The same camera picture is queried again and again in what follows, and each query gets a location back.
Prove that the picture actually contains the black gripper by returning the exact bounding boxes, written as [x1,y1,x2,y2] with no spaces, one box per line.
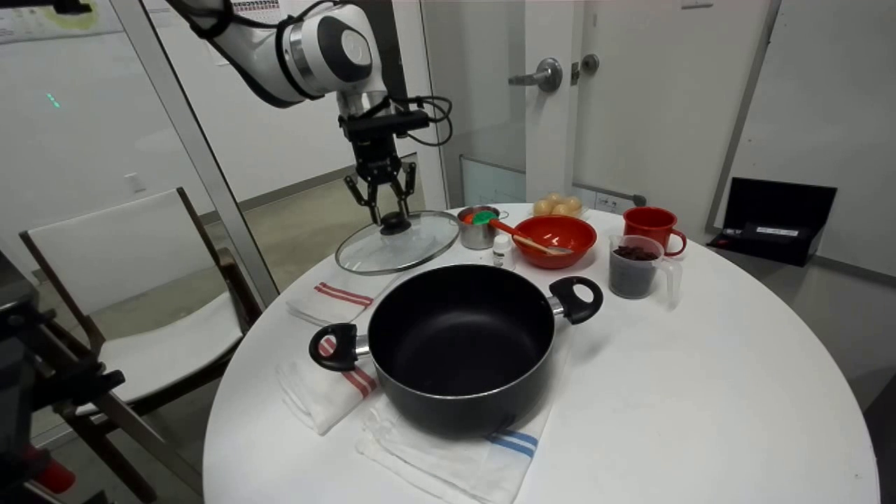
[338,98,417,224]

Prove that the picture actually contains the glass pot lid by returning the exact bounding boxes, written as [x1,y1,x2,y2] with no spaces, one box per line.
[336,211,459,274]

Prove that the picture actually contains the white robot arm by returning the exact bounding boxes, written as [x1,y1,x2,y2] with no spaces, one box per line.
[168,0,424,226]

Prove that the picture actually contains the black cooking pot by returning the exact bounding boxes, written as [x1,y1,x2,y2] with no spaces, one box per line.
[307,263,605,434]

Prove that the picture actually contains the metal can with toys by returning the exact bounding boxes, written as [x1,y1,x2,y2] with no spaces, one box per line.
[459,208,497,253]

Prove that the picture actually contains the beige bread rolls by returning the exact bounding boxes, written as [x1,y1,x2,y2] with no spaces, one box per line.
[531,194,581,218]

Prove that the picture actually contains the white towel red stripes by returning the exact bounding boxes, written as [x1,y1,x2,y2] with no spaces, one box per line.
[280,274,385,434]

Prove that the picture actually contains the red bowl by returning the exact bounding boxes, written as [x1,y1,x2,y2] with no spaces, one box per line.
[496,217,595,268]

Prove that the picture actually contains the clear measuring cup dark contents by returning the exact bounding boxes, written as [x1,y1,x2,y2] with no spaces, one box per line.
[611,235,683,309]

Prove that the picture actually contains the red mug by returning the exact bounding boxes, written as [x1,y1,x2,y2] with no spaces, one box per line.
[623,208,688,259]

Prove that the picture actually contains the white wooden chair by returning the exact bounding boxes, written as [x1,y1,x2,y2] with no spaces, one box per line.
[18,189,261,492]

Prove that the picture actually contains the white towel blue stripes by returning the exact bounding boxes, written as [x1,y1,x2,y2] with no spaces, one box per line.
[359,401,550,504]

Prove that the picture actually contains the black eraser tray box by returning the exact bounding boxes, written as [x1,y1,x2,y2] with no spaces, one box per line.
[710,177,836,266]

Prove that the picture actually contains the silver door handle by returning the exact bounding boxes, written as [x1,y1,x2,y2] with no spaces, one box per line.
[506,58,563,95]

